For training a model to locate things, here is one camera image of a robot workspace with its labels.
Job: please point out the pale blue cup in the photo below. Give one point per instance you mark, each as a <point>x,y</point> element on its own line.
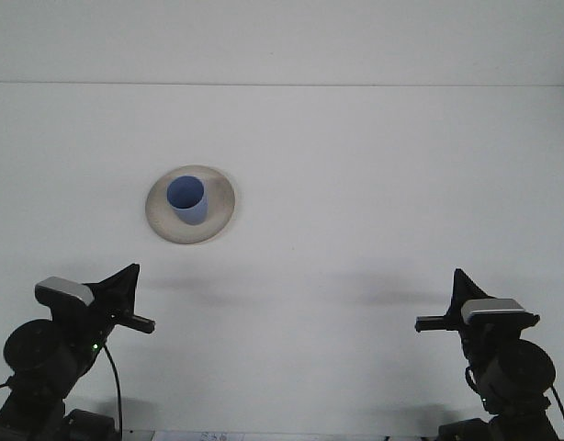
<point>188,193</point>

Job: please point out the pale round plate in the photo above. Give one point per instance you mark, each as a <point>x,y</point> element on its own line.
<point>162,220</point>

